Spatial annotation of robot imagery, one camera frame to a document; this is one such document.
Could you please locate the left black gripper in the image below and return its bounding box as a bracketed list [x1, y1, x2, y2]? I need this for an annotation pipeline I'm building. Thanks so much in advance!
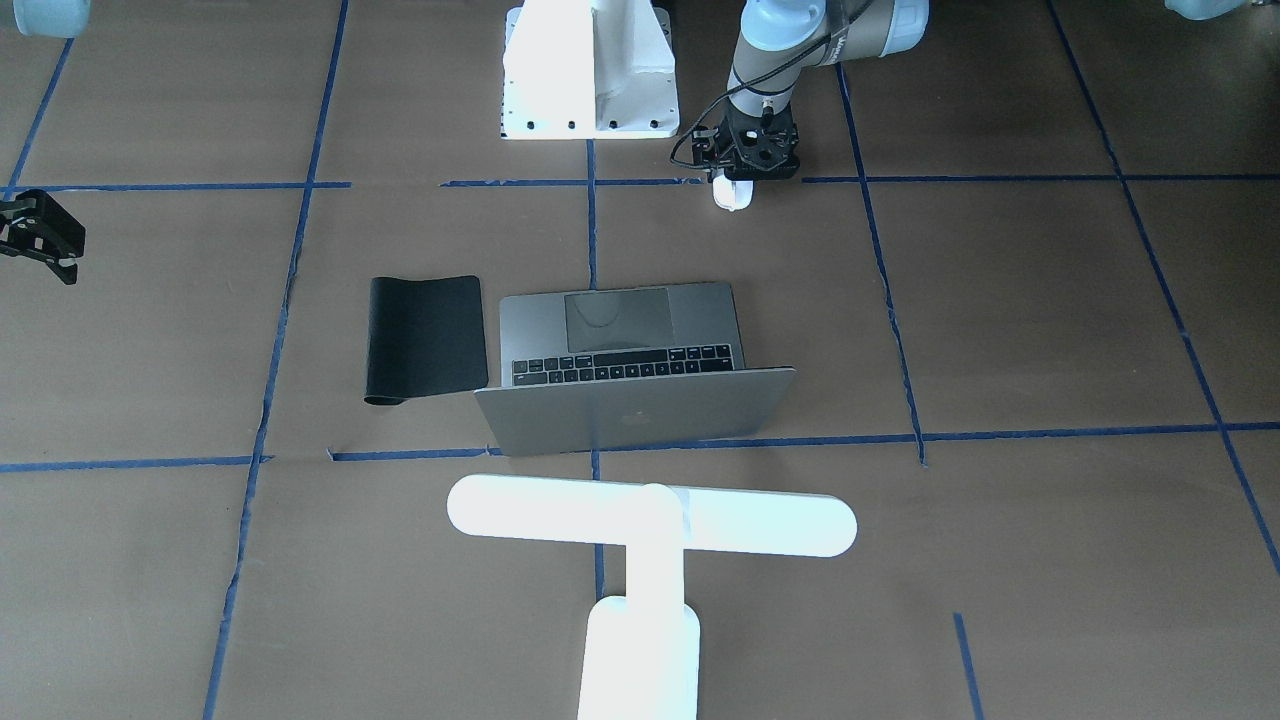
[692, 104, 800, 181]

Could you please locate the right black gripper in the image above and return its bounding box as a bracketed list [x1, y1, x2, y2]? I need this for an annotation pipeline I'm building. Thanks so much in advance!
[1, 190, 86, 284]

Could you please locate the white computer mouse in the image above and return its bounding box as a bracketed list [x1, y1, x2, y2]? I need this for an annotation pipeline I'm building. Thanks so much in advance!
[710, 173, 755, 213]

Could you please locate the grey laptop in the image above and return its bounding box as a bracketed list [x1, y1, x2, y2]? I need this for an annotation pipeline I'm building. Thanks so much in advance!
[475, 282, 796, 456]

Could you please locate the black mouse pad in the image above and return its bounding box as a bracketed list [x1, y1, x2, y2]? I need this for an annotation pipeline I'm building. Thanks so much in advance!
[364, 275, 489, 406]

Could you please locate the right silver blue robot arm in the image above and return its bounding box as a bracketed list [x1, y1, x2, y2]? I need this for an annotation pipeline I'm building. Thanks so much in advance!
[1, 1, 91, 286]

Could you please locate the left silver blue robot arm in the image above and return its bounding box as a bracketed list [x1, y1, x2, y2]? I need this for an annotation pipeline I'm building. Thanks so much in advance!
[681, 1, 931, 190]

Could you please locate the white desk lamp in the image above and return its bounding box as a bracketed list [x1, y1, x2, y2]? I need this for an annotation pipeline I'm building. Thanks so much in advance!
[445, 474, 858, 719]

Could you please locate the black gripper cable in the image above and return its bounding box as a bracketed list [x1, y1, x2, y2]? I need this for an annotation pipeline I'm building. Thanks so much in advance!
[668, 86, 746, 170]

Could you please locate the white pedestal column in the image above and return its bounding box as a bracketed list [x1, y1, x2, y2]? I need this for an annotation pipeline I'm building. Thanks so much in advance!
[500, 1, 680, 141]

